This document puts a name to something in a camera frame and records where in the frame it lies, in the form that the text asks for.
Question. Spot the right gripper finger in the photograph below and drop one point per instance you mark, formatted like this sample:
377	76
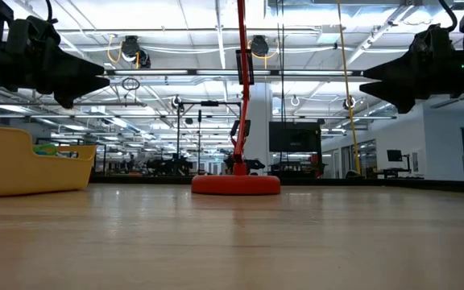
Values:
393	92
397	68

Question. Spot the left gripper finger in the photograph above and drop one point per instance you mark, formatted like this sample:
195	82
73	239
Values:
75	66
75	90

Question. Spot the green rubber band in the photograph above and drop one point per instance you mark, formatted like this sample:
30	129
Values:
44	150

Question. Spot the yellow plastic bin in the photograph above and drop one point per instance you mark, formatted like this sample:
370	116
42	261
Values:
22	169

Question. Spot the small black ceiling reel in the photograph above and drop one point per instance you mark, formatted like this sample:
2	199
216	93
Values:
349	103
176	101

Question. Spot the small monitor on stand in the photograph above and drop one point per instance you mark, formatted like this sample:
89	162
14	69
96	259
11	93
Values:
394	155

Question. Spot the black monitor screen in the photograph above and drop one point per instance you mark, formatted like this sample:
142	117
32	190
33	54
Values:
294	137

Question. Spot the overhead light bar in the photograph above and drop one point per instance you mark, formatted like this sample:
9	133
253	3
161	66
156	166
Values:
216	73

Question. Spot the black hanging panel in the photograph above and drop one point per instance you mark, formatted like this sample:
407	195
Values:
251	68

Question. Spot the red desk lamp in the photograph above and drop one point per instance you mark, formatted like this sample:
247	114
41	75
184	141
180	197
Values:
236	185

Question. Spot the black background rig frame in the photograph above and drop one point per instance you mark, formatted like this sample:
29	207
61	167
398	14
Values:
178	133

